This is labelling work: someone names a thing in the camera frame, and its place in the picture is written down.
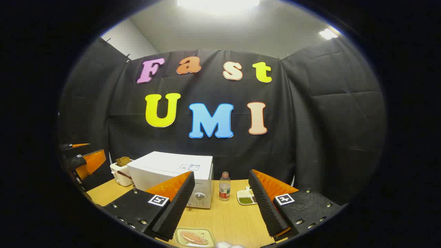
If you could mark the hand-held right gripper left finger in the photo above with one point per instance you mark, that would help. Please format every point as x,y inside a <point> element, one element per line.
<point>179,203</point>

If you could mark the white toaster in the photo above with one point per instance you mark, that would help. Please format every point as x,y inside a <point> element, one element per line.
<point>119,175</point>

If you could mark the white microwave oven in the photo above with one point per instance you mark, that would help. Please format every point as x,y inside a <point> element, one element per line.
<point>165,165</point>

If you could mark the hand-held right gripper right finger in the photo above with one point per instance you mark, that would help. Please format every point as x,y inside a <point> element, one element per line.
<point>265,203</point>

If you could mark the brown bread slice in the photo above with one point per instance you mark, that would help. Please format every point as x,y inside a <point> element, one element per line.
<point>123,161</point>

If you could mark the clear plastic bottle red label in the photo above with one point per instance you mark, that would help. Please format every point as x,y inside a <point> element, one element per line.
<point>224,187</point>

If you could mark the long ceiling light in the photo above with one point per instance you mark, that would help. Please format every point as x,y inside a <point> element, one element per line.
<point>218,2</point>

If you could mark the black backdrop cloth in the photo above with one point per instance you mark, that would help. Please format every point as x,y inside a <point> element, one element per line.
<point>310,137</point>

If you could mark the pale green square plate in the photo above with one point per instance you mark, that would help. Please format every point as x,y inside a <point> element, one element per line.
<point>193,230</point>

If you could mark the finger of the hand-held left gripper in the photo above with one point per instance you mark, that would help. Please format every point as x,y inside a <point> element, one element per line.
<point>70,146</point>
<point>91,162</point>

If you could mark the small ceiling light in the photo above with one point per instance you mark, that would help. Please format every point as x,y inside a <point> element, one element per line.
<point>328,33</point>

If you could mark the white divided dish with beans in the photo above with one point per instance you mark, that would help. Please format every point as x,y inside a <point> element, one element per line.
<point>245,199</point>

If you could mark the pink sugared bread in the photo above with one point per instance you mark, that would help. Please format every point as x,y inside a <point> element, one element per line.
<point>194,238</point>

